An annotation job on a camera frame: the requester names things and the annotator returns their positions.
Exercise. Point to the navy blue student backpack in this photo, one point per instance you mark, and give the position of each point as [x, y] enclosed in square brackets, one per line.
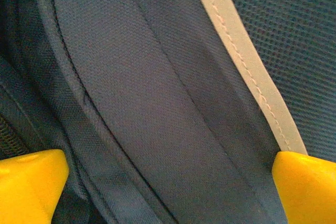
[157, 90]

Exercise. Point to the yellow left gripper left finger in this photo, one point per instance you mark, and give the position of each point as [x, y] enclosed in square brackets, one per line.
[26, 190]

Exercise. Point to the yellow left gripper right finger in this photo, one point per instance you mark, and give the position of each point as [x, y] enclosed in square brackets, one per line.
[309, 192]

